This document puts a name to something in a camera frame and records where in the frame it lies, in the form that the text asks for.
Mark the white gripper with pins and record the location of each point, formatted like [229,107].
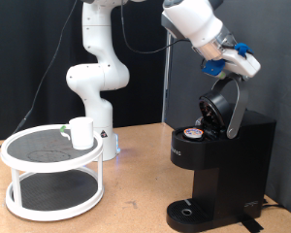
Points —
[244,66]

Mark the coffee pod with orange lid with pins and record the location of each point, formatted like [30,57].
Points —
[193,132]

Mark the black Keurig coffee machine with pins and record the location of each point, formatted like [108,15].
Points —
[236,155]

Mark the white mug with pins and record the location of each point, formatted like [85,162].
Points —
[82,134]

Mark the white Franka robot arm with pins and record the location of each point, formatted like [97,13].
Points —
[97,77]

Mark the vertical metal pole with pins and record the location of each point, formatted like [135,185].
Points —
[166,97]

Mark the black tape strip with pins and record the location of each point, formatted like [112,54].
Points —
[252,225]

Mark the white two-tier turntable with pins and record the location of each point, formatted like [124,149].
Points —
[51,161]

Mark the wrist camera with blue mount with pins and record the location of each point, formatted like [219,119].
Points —
[213,67]

